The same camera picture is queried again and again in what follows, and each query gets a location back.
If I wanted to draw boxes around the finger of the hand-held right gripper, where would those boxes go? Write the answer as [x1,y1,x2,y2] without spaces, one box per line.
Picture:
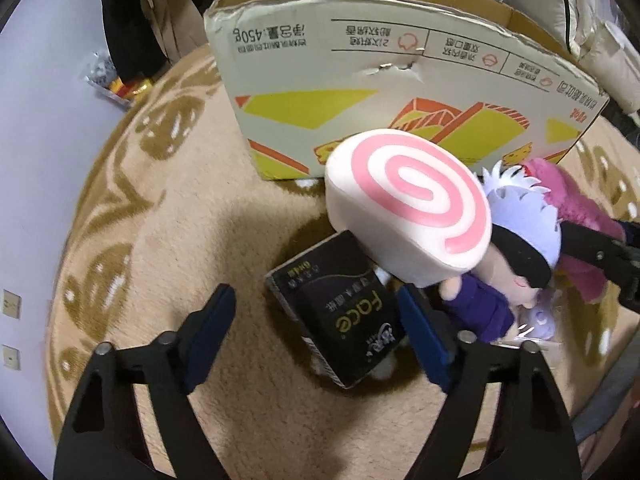
[614,219,640,243]
[561,220,640,311]

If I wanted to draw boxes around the beige patterned blanket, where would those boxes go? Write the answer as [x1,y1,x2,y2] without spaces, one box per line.
[47,40,640,480]

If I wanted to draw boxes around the printed cardboard box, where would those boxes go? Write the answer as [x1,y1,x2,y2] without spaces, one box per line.
[202,0,611,183]

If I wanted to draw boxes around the clear plastic bag of items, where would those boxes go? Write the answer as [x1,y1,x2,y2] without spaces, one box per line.
[82,50,153,108]

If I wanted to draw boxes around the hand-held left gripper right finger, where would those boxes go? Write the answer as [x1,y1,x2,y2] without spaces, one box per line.
[397,282,583,480]

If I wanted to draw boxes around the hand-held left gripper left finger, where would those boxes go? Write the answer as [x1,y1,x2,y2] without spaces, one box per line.
[52,282,237,480]

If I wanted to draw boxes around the white cushioned chair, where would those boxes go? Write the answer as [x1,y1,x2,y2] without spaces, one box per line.
[500,0,640,116]

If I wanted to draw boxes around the pink swirl white cushion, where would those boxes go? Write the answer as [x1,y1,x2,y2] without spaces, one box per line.
[324,129,493,288]

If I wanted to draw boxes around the white-haired blindfolded plush doll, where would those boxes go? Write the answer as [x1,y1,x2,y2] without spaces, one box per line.
[440,160,563,343]

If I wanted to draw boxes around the pink plush toy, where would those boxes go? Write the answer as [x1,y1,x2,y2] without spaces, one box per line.
[522,156,628,306]

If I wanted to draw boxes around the black hanging coat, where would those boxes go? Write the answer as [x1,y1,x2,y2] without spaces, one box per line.
[97,0,173,81]

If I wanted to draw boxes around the black tissue pack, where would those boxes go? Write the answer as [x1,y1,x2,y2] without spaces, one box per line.
[265,230,416,390]

